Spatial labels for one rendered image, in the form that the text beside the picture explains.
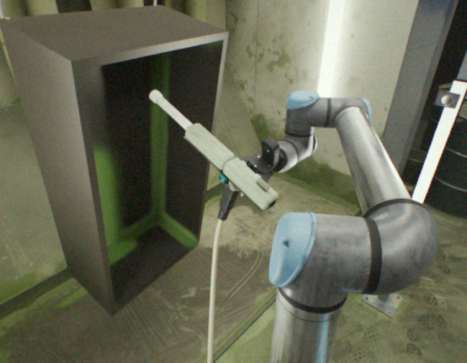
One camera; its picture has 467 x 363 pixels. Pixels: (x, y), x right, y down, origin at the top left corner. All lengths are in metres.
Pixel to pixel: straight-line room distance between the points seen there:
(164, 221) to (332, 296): 1.64
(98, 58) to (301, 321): 0.75
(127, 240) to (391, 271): 1.65
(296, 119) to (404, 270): 0.59
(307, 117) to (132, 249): 1.30
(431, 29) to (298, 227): 2.20
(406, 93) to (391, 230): 2.18
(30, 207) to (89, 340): 0.92
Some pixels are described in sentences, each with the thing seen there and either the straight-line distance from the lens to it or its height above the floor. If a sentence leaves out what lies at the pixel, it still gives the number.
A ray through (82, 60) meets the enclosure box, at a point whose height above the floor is 1.63.
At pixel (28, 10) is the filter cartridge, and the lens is 2.16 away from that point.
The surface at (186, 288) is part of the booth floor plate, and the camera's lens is 2.29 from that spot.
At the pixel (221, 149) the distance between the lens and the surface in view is 0.83.
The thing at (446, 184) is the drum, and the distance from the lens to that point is 3.32.
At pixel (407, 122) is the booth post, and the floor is 0.92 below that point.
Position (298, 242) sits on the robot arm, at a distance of 0.48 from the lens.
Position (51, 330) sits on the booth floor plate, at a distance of 2.35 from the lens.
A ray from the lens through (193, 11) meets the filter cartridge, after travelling 2.71.
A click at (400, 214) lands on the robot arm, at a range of 0.55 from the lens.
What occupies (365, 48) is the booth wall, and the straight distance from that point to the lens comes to 2.71.
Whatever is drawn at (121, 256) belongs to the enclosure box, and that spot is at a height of 0.51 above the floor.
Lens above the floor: 1.79
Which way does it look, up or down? 32 degrees down
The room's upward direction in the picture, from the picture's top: straight up
